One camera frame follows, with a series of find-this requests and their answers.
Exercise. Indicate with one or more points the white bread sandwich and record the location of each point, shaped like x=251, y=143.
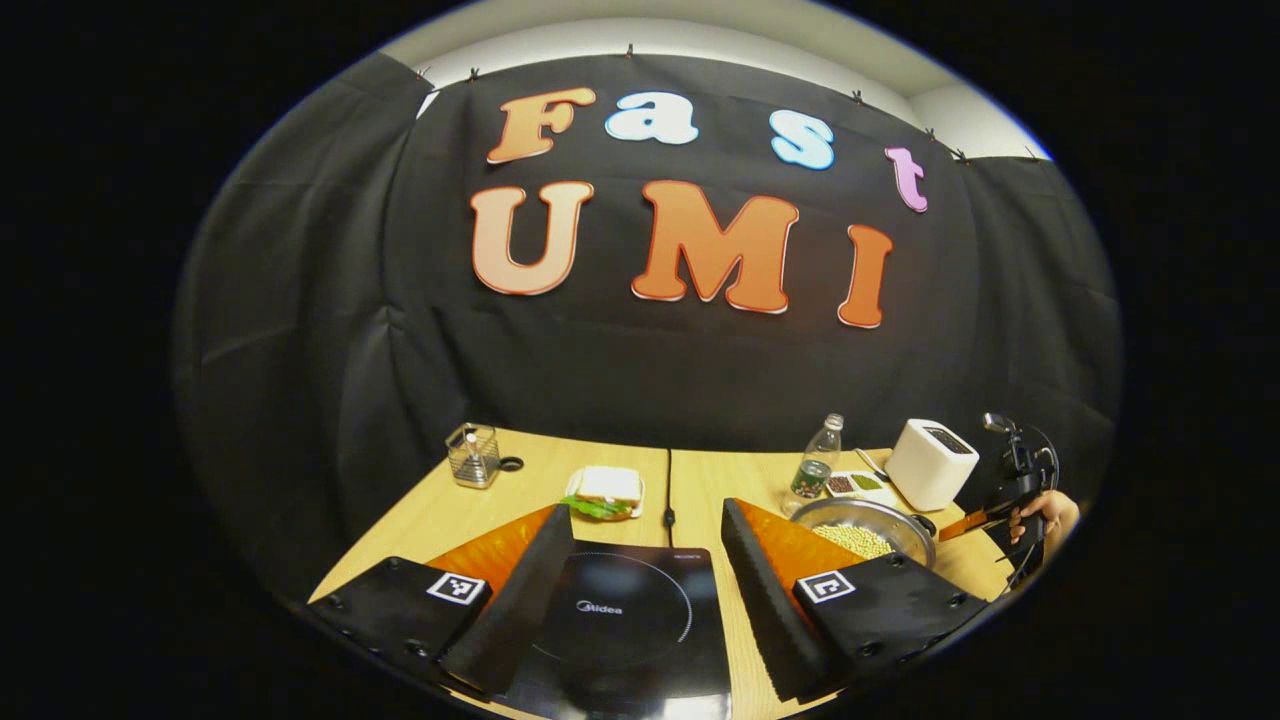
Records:
x=608, y=488

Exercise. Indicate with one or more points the small white plate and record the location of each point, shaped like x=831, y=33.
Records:
x=636, y=505

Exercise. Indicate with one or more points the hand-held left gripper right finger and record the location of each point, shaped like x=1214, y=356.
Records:
x=765, y=610

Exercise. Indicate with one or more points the steel pot with soybeans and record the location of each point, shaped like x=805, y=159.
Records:
x=860, y=535

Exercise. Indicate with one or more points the thin metal utensil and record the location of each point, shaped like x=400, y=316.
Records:
x=870, y=463

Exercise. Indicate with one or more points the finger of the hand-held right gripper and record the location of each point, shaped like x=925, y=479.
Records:
x=965, y=524

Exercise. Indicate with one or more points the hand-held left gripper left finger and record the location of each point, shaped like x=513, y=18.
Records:
x=525, y=600

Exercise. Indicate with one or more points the row of black clips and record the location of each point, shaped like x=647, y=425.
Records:
x=855, y=96

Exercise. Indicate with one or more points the clear plastic water bottle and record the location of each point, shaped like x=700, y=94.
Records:
x=815, y=465

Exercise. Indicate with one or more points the black backdrop cloth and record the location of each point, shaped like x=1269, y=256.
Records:
x=650, y=370

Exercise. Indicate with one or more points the black induction cooktop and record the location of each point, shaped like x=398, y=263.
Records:
x=620, y=620

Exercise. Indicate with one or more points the white toaster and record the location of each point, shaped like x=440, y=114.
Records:
x=930, y=465

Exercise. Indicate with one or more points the white divided bean dish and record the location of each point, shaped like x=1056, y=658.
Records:
x=865, y=485

